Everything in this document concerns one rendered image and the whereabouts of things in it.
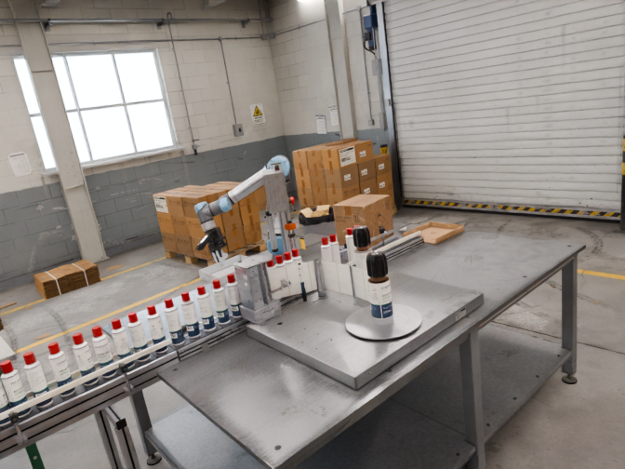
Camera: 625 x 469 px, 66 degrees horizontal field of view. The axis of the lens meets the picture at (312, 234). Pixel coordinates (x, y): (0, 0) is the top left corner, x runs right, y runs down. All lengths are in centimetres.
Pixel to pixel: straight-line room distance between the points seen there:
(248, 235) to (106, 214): 244
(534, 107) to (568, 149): 62
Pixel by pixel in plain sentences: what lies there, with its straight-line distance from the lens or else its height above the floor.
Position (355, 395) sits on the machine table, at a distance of 168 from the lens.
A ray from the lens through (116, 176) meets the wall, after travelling 767.
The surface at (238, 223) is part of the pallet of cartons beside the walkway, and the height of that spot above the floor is 45.
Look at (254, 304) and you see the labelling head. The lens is 210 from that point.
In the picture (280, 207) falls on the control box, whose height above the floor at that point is 131.
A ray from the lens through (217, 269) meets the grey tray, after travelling 269.
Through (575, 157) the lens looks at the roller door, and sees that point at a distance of 623.
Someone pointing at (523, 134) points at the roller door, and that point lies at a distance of 640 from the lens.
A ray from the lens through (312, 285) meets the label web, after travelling 228.
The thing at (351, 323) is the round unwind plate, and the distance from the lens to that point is 199.
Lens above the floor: 178
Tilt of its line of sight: 16 degrees down
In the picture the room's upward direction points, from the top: 9 degrees counter-clockwise
